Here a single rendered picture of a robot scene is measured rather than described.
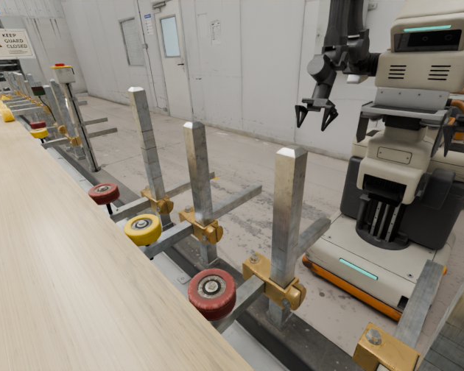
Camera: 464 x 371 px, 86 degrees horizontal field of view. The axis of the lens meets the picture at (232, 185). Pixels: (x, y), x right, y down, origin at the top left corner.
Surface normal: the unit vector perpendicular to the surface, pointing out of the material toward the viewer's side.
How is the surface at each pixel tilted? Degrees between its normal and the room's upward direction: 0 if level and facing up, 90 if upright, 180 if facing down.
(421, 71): 98
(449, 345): 90
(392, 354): 0
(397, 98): 90
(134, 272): 0
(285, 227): 90
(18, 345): 0
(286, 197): 90
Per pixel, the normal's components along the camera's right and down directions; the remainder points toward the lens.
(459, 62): -0.70, 0.48
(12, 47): 0.69, 0.32
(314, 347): -0.04, -0.88
